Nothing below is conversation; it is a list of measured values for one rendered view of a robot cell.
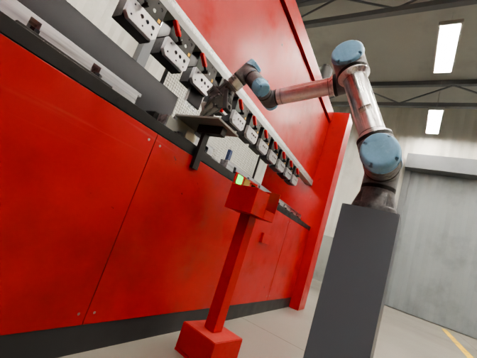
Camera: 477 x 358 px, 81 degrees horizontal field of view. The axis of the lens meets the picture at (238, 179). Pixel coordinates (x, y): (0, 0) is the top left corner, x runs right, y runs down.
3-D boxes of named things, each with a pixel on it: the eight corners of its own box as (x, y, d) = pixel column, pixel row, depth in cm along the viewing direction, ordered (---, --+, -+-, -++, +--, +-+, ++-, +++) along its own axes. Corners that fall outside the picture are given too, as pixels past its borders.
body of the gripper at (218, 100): (213, 100, 143) (231, 84, 140) (219, 111, 138) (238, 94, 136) (204, 91, 136) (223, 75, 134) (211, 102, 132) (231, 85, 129)
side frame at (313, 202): (298, 310, 288) (350, 112, 330) (231, 280, 333) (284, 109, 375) (304, 309, 309) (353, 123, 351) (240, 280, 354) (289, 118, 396)
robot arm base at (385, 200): (396, 223, 102) (402, 197, 104) (395, 214, 90) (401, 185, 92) (353, 213, 111) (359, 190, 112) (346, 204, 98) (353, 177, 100)
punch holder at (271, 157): (268, 158, 217) (274, 139, 220) (258, 157, 221) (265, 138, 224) (275, 165, 229) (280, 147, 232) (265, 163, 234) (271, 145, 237)
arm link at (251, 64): (258, 63, 126) (249, 54, 130) (239, 79, 128) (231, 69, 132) (265, 74, 132) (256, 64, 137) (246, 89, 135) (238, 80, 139)
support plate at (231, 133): (218, 118, 119) (219, 116, 119) (174, 115, 133) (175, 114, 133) (238, 137, 134) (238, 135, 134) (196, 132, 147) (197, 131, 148)
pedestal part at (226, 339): (214, 382, 106) (223, 349, 109) (174, 349, 122) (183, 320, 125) (243, 373, 121) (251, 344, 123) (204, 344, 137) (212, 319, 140)
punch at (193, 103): (185, 103, 138) (192, 87, 140) (182, 103, 139) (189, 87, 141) (196, 114, 146) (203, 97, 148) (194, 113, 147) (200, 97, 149)
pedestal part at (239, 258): (213, 332, 122) (250, 214, 132) (204, 326, 126) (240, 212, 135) (221, 332, 126) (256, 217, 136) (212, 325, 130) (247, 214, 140)
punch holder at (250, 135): (245, 136, 183) (253, 113, 186) (235, 134, 188) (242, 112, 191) (255, 145, 196) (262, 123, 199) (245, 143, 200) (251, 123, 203)
